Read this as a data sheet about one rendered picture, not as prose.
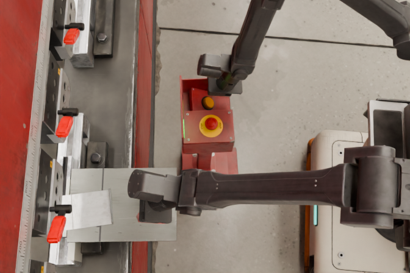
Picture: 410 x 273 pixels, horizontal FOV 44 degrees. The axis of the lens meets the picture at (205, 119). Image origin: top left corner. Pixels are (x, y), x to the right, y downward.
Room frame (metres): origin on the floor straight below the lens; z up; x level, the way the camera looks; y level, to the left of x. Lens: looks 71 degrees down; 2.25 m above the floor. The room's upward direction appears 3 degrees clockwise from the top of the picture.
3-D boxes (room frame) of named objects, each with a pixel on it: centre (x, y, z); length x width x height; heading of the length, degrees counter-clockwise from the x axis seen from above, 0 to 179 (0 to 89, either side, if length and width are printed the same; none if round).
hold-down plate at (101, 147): (0.23, 0.28, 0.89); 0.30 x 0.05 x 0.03; 4
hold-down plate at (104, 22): (0.80, 0.32, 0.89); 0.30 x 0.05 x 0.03; 4
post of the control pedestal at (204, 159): (0.53, -0.01, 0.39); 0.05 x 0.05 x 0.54; 5
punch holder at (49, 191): (0.17, 0.33, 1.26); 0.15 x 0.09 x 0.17; 4
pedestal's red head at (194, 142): (0.53, -0.01, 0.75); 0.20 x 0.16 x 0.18; 5
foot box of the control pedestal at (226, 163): (0.53, -0.04, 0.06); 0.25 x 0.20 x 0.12; 95
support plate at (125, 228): (0.20, 0.19, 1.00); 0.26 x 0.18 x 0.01; 94
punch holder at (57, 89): (0.37, 0.35, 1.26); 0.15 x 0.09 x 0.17; 4
